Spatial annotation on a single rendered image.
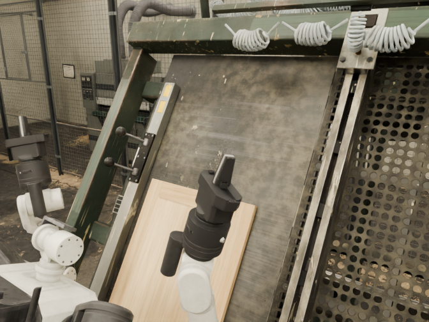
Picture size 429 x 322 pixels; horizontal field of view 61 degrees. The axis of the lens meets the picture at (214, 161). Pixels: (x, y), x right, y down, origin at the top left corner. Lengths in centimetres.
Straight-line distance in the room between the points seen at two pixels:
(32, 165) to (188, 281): 61
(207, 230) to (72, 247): 32
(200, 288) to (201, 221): 14
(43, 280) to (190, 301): 33
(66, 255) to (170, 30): 100
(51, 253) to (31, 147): 41
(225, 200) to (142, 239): 74
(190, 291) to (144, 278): 57
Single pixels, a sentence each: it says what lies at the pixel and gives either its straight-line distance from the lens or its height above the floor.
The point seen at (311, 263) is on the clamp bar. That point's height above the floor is 130.
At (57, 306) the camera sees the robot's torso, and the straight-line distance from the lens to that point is 83.
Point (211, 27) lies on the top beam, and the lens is 144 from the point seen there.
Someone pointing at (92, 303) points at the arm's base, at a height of 138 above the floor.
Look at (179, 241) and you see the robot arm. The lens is 75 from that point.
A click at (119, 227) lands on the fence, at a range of 141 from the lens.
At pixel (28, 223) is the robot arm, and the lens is 121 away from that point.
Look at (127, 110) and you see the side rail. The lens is 164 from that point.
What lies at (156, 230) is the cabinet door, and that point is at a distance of 133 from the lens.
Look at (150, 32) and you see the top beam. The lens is 162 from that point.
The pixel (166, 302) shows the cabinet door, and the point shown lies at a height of 105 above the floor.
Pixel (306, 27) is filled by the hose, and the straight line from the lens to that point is 110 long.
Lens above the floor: 183
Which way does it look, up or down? 17 degrees down
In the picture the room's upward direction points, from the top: straight up
